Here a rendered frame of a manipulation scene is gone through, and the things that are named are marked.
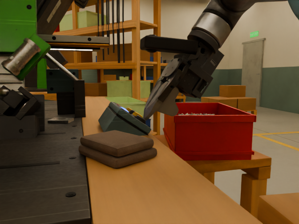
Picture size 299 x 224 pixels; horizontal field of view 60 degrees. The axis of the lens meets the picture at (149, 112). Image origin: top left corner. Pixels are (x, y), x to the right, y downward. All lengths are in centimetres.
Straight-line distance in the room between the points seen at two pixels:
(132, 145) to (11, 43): 39
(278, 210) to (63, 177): 27
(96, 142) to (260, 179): 52
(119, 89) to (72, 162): 291
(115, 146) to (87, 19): 346
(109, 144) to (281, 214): 24
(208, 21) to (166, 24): 948
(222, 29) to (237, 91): 664
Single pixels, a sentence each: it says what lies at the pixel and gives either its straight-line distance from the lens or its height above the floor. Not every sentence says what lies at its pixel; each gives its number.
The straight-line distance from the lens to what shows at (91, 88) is 370.
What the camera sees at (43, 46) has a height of 109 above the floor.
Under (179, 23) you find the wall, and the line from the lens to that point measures 1021.
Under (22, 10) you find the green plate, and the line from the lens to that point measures 67.
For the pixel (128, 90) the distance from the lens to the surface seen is 318.
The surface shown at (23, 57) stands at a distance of 60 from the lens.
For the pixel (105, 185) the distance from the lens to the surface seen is 30.
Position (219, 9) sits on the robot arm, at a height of 115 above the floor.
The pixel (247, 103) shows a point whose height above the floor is 31.
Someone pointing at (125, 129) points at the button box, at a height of 91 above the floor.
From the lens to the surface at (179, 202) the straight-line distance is 27.
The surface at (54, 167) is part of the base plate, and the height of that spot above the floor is 90.
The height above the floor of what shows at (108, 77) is 95.
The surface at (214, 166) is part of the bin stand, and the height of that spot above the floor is 79.
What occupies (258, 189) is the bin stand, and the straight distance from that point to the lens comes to 80.
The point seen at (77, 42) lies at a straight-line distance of 77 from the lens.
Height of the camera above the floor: 102
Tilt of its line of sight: 8 degrees down
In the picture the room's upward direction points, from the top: straight up
